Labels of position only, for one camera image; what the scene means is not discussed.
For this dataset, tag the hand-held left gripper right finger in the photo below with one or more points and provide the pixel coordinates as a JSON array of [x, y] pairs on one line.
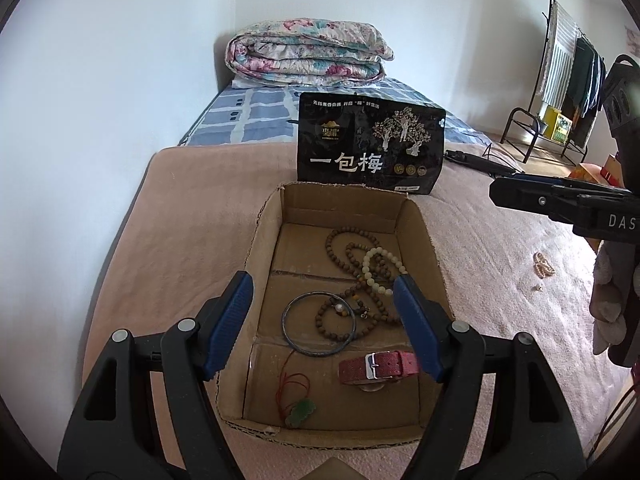
[[417, 330]]

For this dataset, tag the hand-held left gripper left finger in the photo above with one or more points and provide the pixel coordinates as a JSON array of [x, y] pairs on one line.
[[230, 325]]

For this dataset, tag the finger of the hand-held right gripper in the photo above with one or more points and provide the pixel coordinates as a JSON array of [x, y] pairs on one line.
[[530, 197], [590, 187]]

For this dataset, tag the dark thin bangle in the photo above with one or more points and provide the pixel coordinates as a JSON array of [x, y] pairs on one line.
[[285, 327]]

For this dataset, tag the cardboard box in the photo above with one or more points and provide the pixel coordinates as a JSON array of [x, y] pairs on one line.
[[325, 210]]

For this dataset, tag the person's right hand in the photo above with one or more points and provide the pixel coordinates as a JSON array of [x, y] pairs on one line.
[[607, 300]]

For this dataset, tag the orange box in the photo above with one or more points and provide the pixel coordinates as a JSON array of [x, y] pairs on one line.
[[585, 172]]

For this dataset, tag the dark hanging clothes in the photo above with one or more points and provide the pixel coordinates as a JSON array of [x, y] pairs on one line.
[[580, 75]]

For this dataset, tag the small dark pot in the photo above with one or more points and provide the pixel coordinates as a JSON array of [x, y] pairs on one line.
[[541, 127]]

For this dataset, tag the black folded tripod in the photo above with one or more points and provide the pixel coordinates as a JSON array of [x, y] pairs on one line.
[[470, 159]]

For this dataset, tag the yellow box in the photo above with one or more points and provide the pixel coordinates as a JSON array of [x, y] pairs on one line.
[[552, 120]]

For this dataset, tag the striped hanging cloth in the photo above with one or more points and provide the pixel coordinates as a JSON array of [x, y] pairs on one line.
[[557, 70]]

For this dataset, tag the pink fleece blanket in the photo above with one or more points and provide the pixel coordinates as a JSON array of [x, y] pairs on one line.
[[200, 210]]

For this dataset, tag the black snack packet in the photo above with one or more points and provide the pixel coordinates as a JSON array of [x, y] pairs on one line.
[[350, 130]]

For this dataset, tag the blue checked bed sheet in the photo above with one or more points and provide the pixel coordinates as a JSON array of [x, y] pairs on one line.
[[250, 115]]

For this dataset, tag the folded floral quilt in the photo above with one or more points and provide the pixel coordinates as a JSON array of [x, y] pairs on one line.
[[300, 55]]

